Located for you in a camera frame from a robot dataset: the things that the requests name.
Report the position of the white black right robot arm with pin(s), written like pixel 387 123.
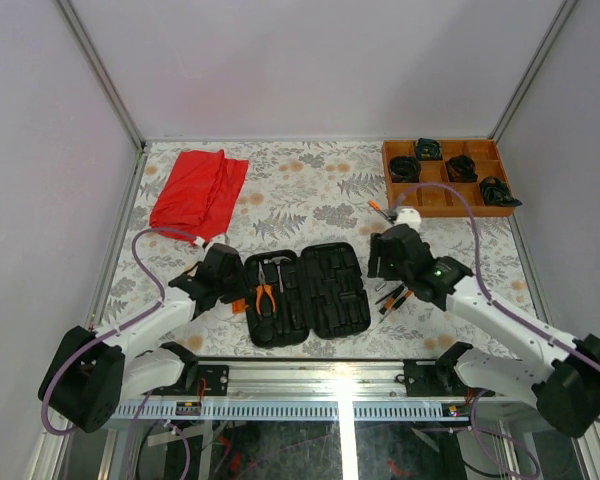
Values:
pixel 550 370

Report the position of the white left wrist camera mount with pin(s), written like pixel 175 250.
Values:
pixel 206 244

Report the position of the small orange tipped precision screwdriver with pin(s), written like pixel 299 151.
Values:
pixel 386 216

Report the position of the red folded cloth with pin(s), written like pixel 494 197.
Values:
pixel 200 195

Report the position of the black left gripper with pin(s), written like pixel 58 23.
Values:
pixel 242 291

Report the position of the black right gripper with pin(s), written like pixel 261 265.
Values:
pixel 377 250

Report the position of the orange black pliers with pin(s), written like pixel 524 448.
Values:
pixel 265 300

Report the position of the steel claw hammer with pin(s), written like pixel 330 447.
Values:
pixel 276 262

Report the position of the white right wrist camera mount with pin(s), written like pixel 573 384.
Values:
pixel 405 215

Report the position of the small orange black screwdriver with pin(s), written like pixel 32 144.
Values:
pixel 393 305

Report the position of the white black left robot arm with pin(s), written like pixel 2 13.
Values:
pixel 93 372

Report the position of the black plastic tool case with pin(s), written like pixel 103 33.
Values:
pixel 323 294

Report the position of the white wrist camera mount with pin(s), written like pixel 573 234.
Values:
pixel 405 215
pixel 206 244

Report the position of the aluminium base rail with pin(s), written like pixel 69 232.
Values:
pixel 406 390

